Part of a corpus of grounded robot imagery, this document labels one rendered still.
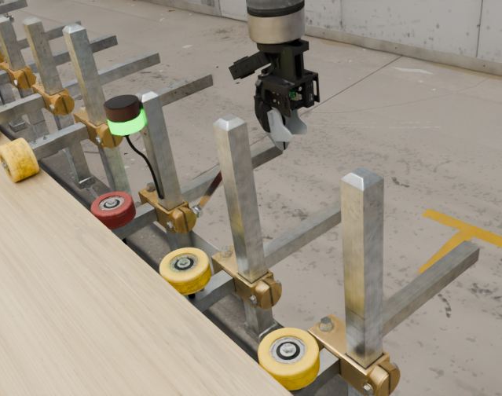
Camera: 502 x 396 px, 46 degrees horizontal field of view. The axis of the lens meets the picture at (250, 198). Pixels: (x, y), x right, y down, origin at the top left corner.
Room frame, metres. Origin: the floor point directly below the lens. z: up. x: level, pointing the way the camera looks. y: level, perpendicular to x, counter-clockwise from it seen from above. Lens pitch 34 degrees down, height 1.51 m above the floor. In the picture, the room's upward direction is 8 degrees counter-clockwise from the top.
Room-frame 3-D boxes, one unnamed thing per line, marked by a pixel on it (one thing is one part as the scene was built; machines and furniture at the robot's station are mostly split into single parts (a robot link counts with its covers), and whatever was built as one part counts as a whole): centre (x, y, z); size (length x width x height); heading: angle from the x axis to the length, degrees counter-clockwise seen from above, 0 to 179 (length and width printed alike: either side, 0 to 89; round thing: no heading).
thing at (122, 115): (0.94, 0.19, 1.10); 0.06 x 0.06 x 0.02
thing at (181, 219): (0.98, 0.17, 0.85); 0.13 x 0.06 x 0.05; 34
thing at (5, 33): (1.58, 0.58, 0.87); 0.03 x 0.03 x 0.48; 34
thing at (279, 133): (0.91, -0.07, 1.02); 0.06 x 0.03 x 0.09; 36
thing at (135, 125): (0.94, 0.19, 1.07); 0.06 x 0.06 x 0.02
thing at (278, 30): (0.92, -0.08, 1.21); 0.10 x 0.09 x 0.05; 126
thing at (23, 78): (1.60, 0.59, 0.95); 0.13 x 0.06 x 0.05; 34
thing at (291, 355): (0.53, -0.02, 0.85); 0.08 x 0.08 x 0.11
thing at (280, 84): (0.91, -0.08, 1.13); 0.09 x 0.08 x 0.12; 36
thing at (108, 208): (0.94, 0.26, 0.85); 0.08 x 0.08 x 0.11
